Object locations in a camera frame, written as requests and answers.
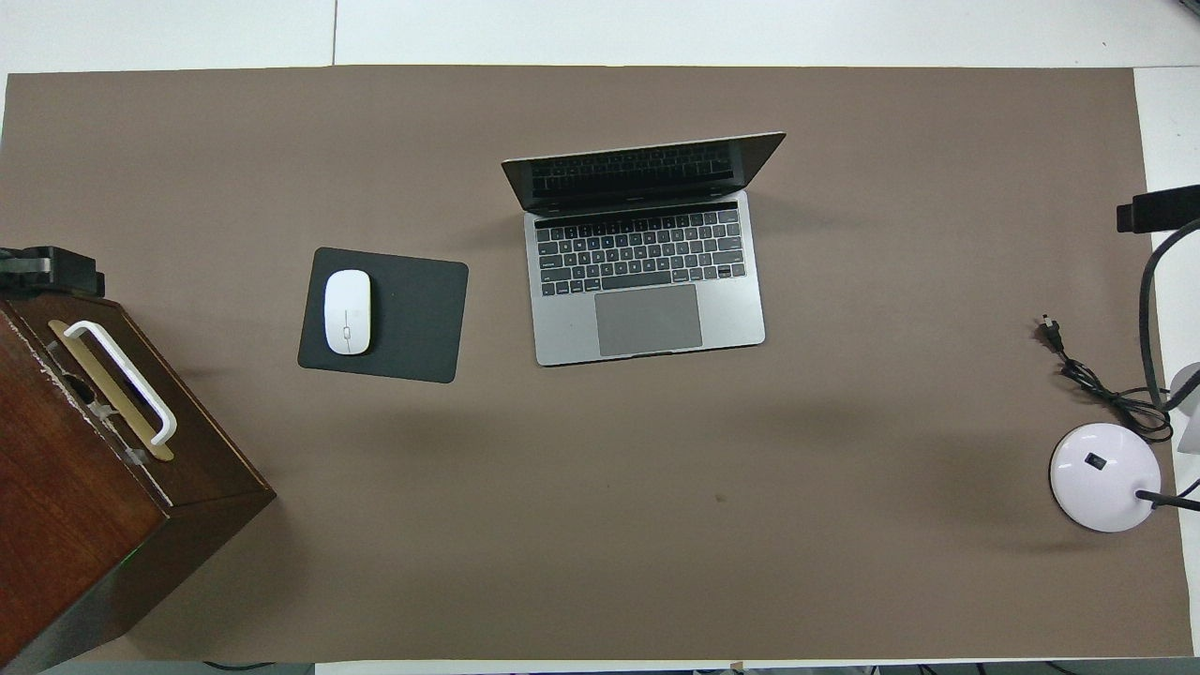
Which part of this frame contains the black lamp power cable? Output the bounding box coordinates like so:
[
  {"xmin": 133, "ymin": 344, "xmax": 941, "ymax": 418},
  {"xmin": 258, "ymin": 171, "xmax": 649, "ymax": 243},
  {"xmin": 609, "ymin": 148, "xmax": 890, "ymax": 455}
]
[{"xmin": 1036, "ymin": 316, "xmax": 1175, "ymax": 444}]

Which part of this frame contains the white box handle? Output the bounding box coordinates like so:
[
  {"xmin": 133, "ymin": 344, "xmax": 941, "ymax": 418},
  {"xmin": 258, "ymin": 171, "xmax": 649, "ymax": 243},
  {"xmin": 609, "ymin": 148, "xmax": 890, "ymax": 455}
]
[{"xmin": 64, "ymin": 321, "xmax": 178, "ymax": 446}]

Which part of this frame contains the silver grey laptop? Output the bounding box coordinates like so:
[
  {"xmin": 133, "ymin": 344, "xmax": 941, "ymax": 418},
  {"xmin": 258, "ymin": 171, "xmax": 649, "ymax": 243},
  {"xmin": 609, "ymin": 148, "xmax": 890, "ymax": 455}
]
[{"xmin": 501, "ymin": 131, "xmax": 788, "ymax": 368}]

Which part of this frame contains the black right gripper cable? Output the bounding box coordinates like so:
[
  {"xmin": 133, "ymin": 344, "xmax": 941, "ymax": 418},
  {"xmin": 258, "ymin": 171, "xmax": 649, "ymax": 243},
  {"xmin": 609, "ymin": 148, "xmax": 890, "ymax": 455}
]
[{"xmin": 1138, "ymin": 217, "xmax": 1200, "ymax": 413}]

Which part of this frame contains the large brown table mat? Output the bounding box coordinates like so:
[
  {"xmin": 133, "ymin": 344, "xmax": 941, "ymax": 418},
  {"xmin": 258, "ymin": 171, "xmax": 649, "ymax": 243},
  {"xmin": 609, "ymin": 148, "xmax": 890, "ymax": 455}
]
[{"xmin": 0, "ymin": 66, "xmax": 1193, "ymax": 663}]

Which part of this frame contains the white desk lamp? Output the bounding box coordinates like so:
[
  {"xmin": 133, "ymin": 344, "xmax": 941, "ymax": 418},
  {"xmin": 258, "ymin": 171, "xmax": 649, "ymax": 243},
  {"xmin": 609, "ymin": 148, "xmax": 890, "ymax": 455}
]
[{"xmin": 1049, "ymin": 361, "xmax": 1200, "ymax": 533}]

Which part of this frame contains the brass handle plate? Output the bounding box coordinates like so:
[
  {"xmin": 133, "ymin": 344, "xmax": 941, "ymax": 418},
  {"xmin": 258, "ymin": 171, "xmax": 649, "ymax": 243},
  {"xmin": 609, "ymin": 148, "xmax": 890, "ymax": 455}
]
[{"xmin": 49, "ymin": 321, "xmax": 175, "ymax": 462}]

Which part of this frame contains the black mouse pad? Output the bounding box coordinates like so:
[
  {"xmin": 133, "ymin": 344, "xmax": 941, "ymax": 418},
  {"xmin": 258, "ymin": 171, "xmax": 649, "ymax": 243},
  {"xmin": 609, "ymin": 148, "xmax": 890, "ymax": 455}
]
[{"xmin": 297, "ymin": 247, "xmax": 470, "ymax": 384}]

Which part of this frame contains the dark brown wooden box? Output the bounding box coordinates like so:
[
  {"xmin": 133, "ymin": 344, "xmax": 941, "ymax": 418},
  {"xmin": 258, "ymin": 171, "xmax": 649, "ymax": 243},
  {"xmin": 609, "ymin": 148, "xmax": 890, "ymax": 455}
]
[{"xmin": 0, "ymin": 289, "xmax": 277, "ymax": 675}]

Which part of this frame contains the white computer mouse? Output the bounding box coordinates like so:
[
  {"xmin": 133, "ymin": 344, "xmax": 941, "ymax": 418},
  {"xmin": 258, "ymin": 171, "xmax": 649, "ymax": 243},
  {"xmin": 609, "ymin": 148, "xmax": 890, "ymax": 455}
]
[{"xmin": 323, "ymin": 269, "xmax": 373, "ymax": 356}]

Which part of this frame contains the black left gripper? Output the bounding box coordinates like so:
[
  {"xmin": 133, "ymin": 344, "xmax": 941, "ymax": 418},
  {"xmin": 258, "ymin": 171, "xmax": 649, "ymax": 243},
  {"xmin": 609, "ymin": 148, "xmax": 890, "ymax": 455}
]
[{"xmin": 0, "ymin": 246, "xmax": 106, "ymax": 299}]

